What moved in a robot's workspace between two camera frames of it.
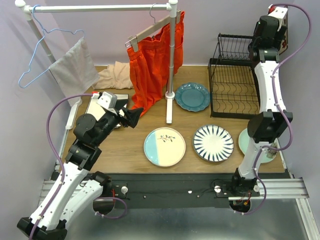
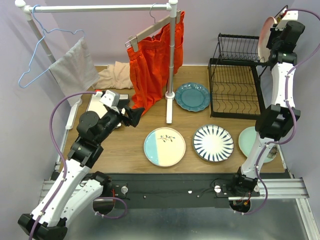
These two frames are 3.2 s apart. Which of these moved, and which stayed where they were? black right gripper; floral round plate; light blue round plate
Moved: black right gripper
Stayed: floral round plate; light blue round plate
